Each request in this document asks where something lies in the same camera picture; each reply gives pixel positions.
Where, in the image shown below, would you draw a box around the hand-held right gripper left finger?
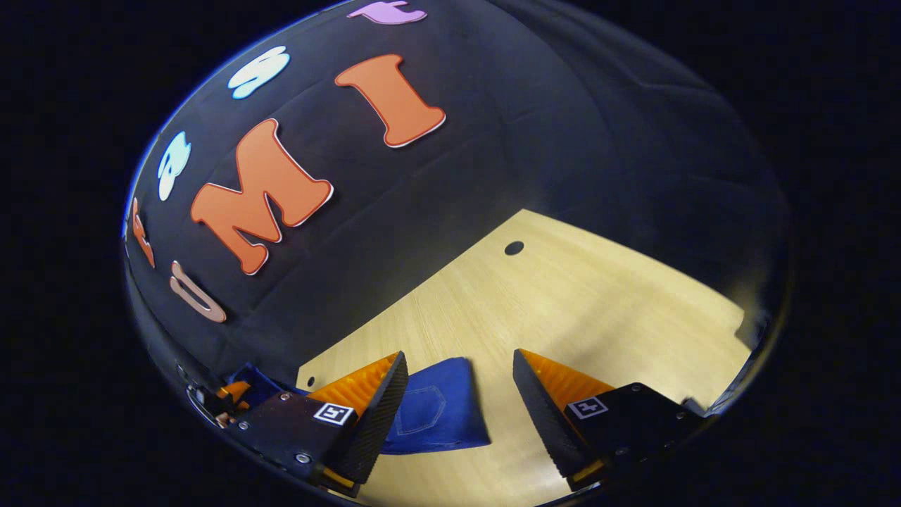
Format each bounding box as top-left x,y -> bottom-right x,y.
236,351 -> 409,498

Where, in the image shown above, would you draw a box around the black backdrop cloth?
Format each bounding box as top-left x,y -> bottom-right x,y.
123,0 -> 793,395

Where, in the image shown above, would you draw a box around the blue denim jeans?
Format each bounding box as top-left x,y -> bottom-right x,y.
225,357 -> 491,455

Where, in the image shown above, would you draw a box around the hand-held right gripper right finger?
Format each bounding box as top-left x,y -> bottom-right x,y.
512,349 -> 708,492

